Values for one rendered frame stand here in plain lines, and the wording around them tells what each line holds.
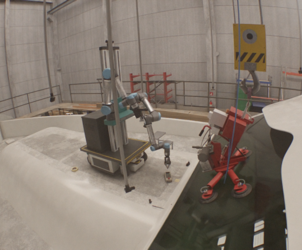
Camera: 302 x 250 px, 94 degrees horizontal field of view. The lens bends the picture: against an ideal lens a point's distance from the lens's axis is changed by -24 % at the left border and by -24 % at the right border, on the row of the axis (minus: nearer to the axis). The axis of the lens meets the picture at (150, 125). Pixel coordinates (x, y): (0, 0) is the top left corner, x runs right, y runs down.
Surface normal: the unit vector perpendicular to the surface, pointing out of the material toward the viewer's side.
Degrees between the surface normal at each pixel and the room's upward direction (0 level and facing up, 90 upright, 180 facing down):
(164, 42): 90
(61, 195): 29
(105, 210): 21
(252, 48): 90
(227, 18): 90
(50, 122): 90
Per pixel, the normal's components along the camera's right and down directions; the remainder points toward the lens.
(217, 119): -0.48, 0.32
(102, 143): 0.86, 0.11
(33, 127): 0.11, 0.33
